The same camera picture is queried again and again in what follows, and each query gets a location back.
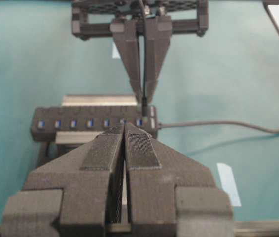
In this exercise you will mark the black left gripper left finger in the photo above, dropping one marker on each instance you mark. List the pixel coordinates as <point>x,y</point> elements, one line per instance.
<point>74,195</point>

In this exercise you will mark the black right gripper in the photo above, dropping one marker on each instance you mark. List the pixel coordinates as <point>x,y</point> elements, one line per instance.
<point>159,29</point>

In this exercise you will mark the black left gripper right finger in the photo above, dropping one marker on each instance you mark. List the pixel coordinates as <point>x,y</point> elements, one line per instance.
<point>171,195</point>

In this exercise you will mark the black multiport USB hub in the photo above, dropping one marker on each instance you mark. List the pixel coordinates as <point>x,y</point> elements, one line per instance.
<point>47,121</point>

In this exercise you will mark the black bench vise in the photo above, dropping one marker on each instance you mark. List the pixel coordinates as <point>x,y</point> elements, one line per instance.
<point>67,141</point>

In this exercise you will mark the blue tape strip bottom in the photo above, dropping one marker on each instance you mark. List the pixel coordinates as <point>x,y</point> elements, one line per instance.
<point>228,183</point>

